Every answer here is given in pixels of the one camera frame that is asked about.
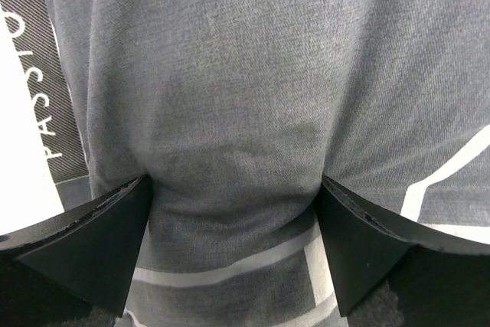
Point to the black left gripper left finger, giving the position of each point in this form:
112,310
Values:
76,268

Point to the grey-blue pillowcase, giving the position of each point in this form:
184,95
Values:
236,110

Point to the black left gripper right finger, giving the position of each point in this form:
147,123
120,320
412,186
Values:
387,270

